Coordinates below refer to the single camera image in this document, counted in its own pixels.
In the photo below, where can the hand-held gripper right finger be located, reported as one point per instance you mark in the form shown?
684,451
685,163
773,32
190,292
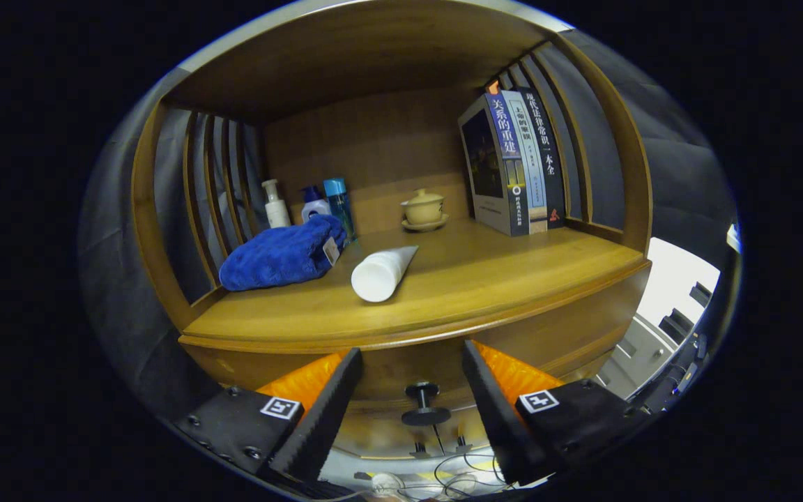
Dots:
499,418

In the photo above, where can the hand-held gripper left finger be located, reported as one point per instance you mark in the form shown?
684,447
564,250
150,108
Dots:
325,418

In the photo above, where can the wooden drawer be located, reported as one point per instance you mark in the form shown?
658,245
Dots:
408,362

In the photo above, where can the white green cream tube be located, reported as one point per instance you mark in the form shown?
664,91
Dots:
380,273

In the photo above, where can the wooden countertop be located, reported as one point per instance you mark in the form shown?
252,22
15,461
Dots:
478,279

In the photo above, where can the wooden cabinet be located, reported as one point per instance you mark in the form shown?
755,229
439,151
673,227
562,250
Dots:
373,56

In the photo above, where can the folded blue towel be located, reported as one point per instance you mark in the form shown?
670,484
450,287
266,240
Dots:
276,254

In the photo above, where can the white bottle with blue cap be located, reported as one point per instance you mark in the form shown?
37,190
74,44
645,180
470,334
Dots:
314,208

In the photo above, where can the white pump bottle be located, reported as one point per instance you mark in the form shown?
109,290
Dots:
277,213

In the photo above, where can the clear blue bottle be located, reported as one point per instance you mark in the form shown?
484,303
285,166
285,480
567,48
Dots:
337,202

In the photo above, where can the white boxy appliance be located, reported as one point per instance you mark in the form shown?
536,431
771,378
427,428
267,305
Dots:
666,279

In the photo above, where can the beige lidded teacup with saucer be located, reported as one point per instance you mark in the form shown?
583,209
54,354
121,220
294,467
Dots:
424,208

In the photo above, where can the book with pale spine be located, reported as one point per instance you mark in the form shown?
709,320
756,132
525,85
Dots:
532,174

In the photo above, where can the book with black spine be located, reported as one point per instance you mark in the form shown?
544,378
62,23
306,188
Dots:
549,174

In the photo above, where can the book with blue spine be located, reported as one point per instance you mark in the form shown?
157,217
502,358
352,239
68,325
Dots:
482,153

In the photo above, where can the white side table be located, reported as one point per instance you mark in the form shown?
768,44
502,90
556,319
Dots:
732,237

